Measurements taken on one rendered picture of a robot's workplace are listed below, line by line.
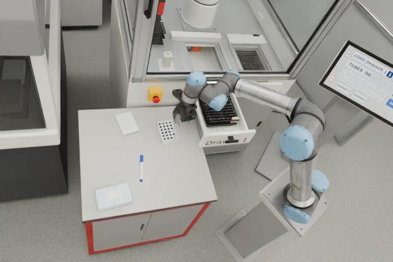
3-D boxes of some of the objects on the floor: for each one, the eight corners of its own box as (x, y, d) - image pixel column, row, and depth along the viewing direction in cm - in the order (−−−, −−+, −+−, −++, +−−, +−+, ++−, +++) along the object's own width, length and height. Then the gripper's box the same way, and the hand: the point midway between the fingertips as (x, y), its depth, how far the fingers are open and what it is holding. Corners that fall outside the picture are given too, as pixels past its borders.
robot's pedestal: (269, 242, 222) (331, 204, 163) (242, 270, 206) (300, 240, 147) (241, 209, 232) (290, 162, 173) (213, 233, 215) (257, 191, 157)
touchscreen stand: (302, 202, 249) (396, 134, 170) (254, 171, 255) (324, 93, 176) (316, 158, 280) (402, 85, 201) (273, 132, 286) (340, 51, 207)
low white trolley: (184, 241, 207) (217, 199, 149) (87, 260, 186) (82, 221, 128) (168, 164, 239) (190, 104, 180) (83, 173, 218) (78, 110, 159)
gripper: (183, 109, 135) (173, 135, 151) (204, 104, 140) (193, 130, 156) (175, 95, 139) (167, 121, 155) (196, 90, 144) (186, 116, 160)
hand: (178, 120), depth 156 cm, fingers open, 3 cm apart
